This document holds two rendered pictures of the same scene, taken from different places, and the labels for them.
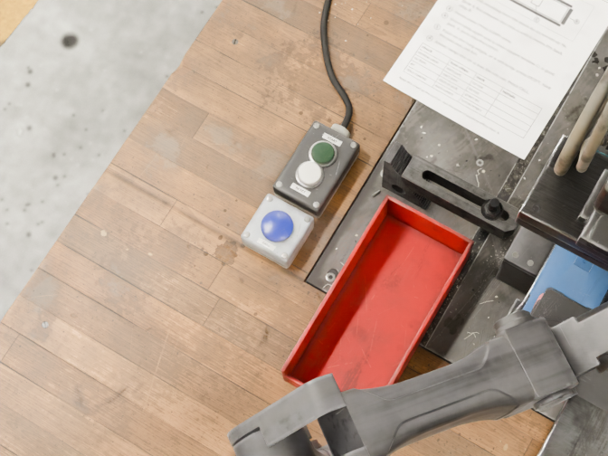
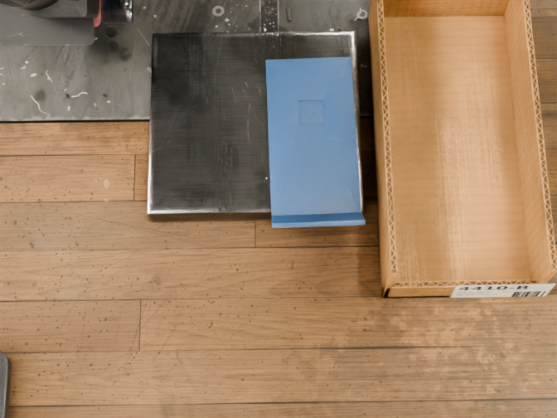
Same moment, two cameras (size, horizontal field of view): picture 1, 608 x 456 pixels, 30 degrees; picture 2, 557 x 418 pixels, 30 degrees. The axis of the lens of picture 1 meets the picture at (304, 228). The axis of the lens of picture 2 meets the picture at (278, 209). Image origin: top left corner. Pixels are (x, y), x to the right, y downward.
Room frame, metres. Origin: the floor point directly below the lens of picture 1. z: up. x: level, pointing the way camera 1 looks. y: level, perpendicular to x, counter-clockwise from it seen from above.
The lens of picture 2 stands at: (-0.16, -0.13, 1.69)
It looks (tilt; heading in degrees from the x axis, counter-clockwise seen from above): 71 degrees down; 323
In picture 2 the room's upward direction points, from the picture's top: straight up
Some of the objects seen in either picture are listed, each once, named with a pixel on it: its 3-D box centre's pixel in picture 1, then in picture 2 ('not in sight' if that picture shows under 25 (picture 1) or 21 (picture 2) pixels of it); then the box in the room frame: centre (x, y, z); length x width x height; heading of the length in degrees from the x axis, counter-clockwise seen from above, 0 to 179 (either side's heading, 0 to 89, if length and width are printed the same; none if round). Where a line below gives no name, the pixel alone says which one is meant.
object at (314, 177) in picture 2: not in sight; (312, 138); (0.08, -0.35, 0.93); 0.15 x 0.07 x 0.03; 144
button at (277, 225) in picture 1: (277, 227); not in sight; (0.45, 0.03, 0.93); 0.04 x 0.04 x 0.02
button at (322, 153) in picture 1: (322, 155); not in sight; (0.54, -0.03, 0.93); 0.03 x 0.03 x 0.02
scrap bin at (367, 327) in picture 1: (378, 310); not in sight; (0.33, -0.08, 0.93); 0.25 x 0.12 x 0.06; 143
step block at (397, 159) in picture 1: (411, 175); not in sight; (0.49, -0.14, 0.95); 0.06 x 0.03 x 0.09; 53
